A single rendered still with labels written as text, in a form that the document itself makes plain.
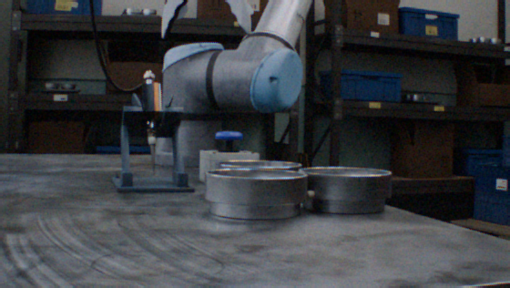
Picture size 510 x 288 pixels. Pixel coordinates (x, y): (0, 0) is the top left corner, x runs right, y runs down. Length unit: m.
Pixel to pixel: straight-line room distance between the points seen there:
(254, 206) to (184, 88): 0.63
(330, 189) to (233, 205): 0.11
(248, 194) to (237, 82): 0.58
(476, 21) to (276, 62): 4.80
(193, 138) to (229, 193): 0.60
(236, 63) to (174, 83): 0.13
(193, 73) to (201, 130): 0.11
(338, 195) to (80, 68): 4.12
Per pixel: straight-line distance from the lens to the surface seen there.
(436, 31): 5.04
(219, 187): 0.64
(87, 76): 4.73
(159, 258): 0.47
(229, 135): 0.94
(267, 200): 0.63
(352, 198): 0.68
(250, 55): 1.20
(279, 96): 1.18
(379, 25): 4.77
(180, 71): 1.24
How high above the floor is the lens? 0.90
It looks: 3 degrees down
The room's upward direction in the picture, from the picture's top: 1 degrees clockwise
